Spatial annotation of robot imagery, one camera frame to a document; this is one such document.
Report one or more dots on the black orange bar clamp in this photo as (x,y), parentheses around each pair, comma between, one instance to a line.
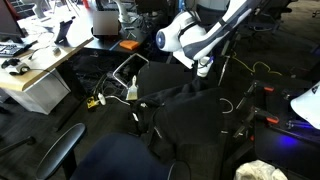
(268,89)
(271,119)

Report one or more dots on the blue bottle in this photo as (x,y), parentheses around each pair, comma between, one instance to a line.
(181,4)

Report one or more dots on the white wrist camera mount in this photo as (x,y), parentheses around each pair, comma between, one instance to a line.
(184,60)

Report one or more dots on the black phone stand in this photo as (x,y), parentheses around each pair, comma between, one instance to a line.
(63,30)

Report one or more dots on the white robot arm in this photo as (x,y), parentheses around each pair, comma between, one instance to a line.
(200,33)

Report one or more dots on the white desk cabinet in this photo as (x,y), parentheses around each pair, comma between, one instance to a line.
(36,91)

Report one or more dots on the crumpled white cloth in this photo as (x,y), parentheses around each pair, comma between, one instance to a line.
(256,170)

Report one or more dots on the black keyboard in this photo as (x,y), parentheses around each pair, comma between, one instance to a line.
(9,49)

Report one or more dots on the silver metal tube frame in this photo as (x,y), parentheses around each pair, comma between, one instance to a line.
(118,71)

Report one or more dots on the dark blue chair seat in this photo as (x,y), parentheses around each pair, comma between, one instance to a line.
(123,160)

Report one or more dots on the white curved stand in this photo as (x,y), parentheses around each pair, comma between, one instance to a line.
(123,11)

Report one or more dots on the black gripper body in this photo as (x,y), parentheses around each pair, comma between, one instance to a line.
(203,60)

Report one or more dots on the yellow black tape measure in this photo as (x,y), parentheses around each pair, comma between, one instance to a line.
(92,102)

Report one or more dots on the black jacket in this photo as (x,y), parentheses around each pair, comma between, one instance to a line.
(186,116)

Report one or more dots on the white coffee cup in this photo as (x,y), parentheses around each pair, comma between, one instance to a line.
(202,71)

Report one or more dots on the black computer monitor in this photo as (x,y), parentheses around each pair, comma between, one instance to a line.
(7,20)

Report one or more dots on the black chair armrest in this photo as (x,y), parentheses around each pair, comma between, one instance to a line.
(60,151)

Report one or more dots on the white power plug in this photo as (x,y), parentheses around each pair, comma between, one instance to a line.
(101,99)

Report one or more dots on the red bottle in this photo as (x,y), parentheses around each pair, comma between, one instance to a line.
(86,3)

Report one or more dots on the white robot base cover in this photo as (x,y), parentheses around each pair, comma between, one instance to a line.
(308,106)

